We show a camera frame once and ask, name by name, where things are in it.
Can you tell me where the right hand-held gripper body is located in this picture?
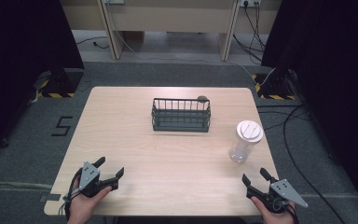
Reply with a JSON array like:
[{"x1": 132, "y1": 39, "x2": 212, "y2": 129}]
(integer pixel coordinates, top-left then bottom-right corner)
[{"x1": 245, "y1": 178, "x2": 310, "y2": 215}]

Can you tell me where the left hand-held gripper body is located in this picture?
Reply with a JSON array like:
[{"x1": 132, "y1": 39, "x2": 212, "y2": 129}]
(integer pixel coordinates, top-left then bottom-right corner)
[{"x1": 78, "y1": 161, "x2": 119, "y2": 199}]

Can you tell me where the clear bottle with white lid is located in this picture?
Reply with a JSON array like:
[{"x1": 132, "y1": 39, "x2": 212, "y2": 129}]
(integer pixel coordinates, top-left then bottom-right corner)
[{"x1": 228, "y1": 119, "x2": 265, "y2": 163}]

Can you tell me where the black wire basket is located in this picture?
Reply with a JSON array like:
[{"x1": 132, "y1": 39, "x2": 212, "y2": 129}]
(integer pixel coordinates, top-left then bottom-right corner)
[{"x1": 150, "y1": 97, "x2": 213, "y2": 133}]

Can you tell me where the person's right hand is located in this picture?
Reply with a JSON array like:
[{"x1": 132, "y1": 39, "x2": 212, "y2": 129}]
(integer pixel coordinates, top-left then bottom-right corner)
[{"x1": 250, "y1": 196, "x2": 300, "y2": 224}]

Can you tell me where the person's left hand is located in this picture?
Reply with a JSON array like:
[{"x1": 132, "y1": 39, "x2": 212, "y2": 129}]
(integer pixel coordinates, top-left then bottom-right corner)
[{"x1": 66, "y1": 185, "x2": 113, "y2": 224}]

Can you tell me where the grey tape strip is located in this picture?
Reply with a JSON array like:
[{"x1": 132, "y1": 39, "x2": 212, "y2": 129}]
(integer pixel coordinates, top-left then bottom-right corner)
[{"x1": 39, "y1": 193, "x2": 62, "y2": 203}]

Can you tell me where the yellow black striped stand base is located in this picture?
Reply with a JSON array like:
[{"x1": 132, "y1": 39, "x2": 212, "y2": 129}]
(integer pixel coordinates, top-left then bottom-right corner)
[
  {"x1": 251, "y1": 73, "x2": 296, "y2": 101},
  {"x1": 36, "y1": 68, "x2": 85, "y2": 99}
]

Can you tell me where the black curtain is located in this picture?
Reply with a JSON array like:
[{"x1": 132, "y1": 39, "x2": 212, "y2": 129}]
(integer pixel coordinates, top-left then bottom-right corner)
[
  {"x1": 0, "y1": 0, "x2": 86, "y2": 158},
  {"x1": 260, "y1": 0, "x2": 358, "y2": 216}
]

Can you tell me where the beige wooden desk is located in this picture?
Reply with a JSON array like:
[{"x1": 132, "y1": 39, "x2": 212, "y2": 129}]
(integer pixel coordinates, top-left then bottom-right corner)
[{"x1": 59, "y1": 0, "x2": 283, "y2": 62}]

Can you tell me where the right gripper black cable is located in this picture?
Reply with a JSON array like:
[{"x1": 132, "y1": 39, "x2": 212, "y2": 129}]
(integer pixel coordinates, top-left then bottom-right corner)
[{"x1": 272, "y1": 197, "x2": 300, "y2": 224}]

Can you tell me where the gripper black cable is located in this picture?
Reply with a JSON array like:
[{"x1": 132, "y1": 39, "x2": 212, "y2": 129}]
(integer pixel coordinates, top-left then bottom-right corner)
[
  {"x1": 272, "y1": 197, "x2": 300, "y2": 224},
  {"x1": 62, "y1": 167, "x2": 84, "y2": 221}
]

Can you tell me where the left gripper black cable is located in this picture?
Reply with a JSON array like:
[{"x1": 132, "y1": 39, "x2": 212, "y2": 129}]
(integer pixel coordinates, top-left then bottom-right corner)
[{"x1": 62, "y1": 167, "x2": 84, "y2": 221}]

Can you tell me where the black floor cable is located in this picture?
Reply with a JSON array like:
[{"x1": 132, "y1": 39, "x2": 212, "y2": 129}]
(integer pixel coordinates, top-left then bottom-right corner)
[
  {"x1": 255, "y1": 104, "x2": 347, "y2": 224},
  {"x1": 75, "y1": 35, "x2": 110, "y2": 50}
]

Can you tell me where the bundle of black hanging cables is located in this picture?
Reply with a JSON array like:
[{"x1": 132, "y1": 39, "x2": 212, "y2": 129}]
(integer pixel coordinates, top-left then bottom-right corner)
[{"x1": 232, "y1": 2, "x2": 267, "y2": 65}]

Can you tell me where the white wall socket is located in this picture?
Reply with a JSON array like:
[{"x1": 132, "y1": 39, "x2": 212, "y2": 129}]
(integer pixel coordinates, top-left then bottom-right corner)
[{"x1": 239, "y1": 0, "x2": 262, "y2": 8}]

